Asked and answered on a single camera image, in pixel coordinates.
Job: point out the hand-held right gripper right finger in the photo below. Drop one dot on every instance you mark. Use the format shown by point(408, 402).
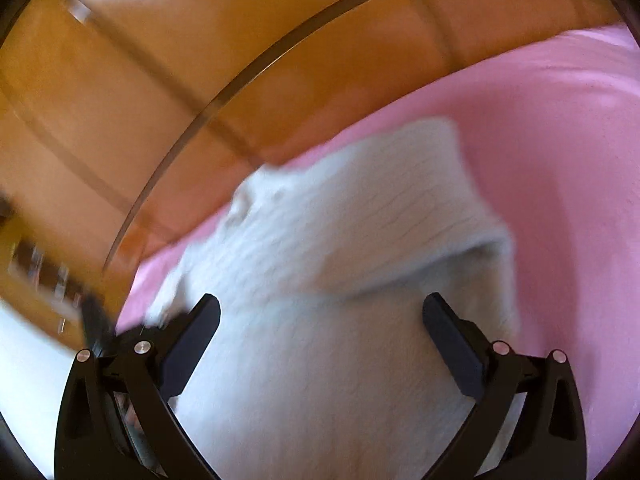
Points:
point(450, 340)

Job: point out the wooden glass-door cabinet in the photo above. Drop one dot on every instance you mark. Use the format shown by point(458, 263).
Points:
point(35, 265)

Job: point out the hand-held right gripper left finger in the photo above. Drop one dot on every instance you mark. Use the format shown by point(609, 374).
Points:
point(192, 340)

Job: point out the white knit sweater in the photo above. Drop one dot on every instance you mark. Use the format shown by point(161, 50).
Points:
point(350, 270)

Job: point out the pink bedsheet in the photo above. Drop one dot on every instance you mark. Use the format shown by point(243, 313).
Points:
point(560, 170)

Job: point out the wooden wardrobe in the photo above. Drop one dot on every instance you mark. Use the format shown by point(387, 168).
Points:
point(200, 50)

